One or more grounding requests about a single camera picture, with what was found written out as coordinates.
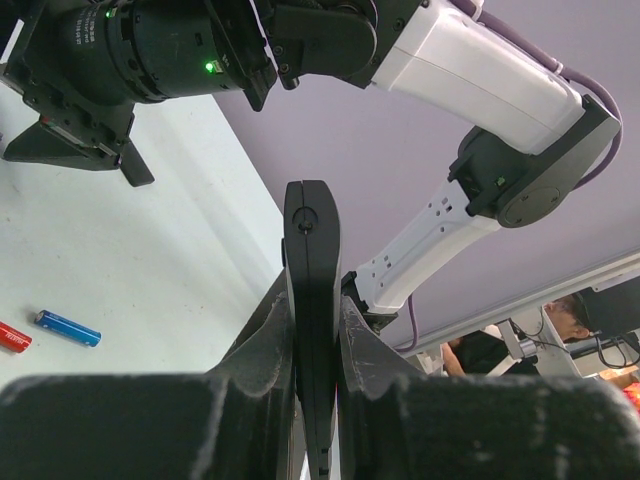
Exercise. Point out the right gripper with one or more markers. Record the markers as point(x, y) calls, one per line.
point(70, 127)

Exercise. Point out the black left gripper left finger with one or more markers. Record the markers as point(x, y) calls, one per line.
point(232, 422)

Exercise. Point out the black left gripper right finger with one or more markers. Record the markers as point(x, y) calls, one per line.
point(396, 422)

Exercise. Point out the black remote control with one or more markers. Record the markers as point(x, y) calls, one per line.
point(312, 257)

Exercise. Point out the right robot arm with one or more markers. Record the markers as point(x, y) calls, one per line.
point(539, 131)

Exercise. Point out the blue battery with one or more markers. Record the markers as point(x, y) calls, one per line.
point(67, 328)

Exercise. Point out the orange red battery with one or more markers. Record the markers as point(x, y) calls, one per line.
point(13, 340)

